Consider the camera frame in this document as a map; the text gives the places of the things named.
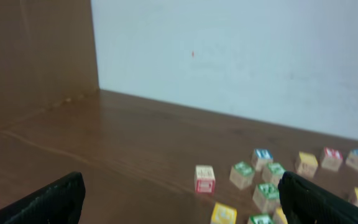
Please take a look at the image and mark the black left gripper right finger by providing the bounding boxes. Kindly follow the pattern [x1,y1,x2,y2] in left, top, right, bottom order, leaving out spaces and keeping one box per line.
[278,171,358,224]

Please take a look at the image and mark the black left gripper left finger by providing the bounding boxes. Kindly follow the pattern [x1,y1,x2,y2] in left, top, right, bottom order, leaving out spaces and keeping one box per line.
[0,172,86,224]

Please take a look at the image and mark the yellow K wooden block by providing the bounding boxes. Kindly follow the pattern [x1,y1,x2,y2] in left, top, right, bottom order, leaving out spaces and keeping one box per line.
[273,207,288,224]

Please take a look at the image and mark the green R wooden block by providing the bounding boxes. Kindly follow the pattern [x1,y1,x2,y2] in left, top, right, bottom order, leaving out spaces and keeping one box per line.
[252,183,280,213]

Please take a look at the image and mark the yellow O wooden block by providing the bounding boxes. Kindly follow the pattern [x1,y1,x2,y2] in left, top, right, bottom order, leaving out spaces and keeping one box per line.
[295,152,318,178]

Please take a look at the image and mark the green V wooden block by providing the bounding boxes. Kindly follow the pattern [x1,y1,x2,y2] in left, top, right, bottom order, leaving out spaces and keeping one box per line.
[262,162,286,187]

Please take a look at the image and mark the green J left wooden block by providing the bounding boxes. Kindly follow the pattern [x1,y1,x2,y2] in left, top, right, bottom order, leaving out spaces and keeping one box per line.
[247,213,274,224]

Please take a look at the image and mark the red Y wooden block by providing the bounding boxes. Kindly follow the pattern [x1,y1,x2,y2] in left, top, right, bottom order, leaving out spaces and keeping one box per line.
[320,147,343,172]

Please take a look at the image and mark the blue P left wooden block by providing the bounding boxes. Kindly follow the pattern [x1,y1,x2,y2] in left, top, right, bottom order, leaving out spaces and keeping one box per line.
[251,149,273,172]

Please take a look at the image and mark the green Z wooden block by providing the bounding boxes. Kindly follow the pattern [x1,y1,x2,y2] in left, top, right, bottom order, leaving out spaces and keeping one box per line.
[229,161,255,190]

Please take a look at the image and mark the yellow G wooden block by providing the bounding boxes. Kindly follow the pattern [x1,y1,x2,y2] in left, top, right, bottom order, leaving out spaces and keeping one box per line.
[210,202,237,224]

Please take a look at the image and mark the brown side panel board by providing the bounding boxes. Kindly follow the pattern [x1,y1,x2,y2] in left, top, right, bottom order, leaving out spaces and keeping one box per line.
[0,0,98,129]

